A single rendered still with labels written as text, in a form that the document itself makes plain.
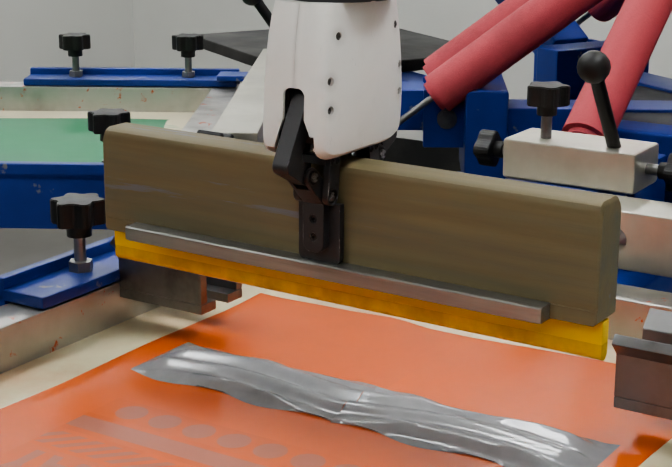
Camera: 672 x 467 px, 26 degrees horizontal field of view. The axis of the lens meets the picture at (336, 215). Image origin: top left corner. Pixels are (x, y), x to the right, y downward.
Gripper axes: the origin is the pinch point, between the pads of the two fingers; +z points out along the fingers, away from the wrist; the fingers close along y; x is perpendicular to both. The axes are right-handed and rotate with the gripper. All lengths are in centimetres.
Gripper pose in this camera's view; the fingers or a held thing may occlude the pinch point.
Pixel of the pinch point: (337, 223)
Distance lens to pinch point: 95.8
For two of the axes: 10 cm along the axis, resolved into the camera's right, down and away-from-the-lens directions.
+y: -5.4, 2.2, -8.1
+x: 8.4, 1.5, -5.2
